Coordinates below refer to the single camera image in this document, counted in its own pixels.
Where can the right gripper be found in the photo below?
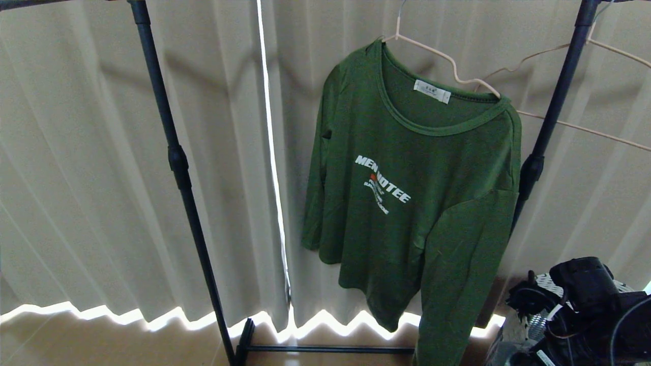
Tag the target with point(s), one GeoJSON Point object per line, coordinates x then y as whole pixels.
{"type": "Point", "coordinates": [549, 340]}

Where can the green printed shirt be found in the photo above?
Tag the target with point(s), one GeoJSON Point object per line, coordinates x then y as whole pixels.
{"type": "Point", "coordinates": [407, 229]}

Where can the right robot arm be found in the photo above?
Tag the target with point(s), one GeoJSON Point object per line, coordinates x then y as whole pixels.
{"type": "Point", "coordinates": [610, 330]}

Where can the white laundry basket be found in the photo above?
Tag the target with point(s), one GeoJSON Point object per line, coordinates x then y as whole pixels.
{"type": "Point", "coordinates": [519, 325]}

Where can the black clothes rack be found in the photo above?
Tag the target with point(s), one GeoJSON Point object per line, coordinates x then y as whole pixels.
{"type": "Point", "coordinates": [175, 157]}

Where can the beige curtain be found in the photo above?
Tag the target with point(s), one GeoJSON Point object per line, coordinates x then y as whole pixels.
{"type": "Point", "coordinates": [86, 152]}

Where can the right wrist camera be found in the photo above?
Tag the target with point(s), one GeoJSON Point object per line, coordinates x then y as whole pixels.
{"type": "Point", "coordinates": [585, 282]}

